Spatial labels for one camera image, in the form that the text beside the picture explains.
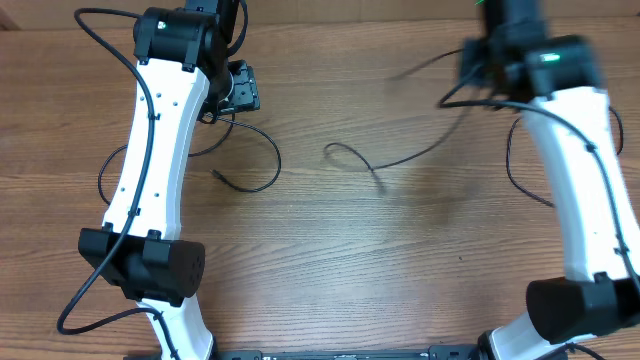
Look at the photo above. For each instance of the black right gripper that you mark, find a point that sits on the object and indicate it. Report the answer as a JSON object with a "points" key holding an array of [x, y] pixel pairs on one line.
{"points": [[472, 70]]}

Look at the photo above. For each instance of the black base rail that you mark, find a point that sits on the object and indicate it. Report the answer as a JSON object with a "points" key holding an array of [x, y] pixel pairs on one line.
{"points": [[434, 352]]}

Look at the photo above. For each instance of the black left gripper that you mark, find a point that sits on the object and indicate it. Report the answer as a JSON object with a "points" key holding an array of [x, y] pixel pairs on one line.
{"points": [[247, 94]]}

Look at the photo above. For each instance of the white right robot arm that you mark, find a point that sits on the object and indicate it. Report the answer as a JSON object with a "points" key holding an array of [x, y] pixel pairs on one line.
{"points": [[557, 86]]}

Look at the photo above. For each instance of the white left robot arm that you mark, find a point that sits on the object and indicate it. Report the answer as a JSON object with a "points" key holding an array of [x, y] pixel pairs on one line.
{"points": [[187, 72]]}

